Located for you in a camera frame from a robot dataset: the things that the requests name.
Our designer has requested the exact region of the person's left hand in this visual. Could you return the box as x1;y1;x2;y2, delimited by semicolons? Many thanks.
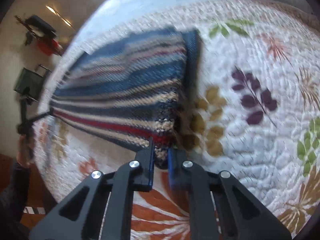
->
16;135;35;168

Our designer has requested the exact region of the black office chair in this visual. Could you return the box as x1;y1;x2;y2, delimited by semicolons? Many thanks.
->
14;64;52;105

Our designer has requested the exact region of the floral quilted bedspread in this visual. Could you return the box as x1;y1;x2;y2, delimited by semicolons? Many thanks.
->
34;0;319;239

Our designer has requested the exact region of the blue striped knit sweater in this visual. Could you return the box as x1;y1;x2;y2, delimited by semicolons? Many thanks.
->
49;27;201;169

